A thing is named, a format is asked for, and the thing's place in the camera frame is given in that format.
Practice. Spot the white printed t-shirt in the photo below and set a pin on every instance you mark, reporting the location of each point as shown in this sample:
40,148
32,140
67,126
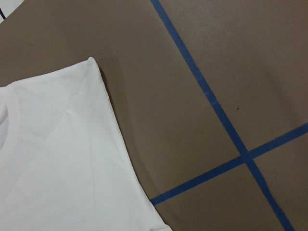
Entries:
64,165

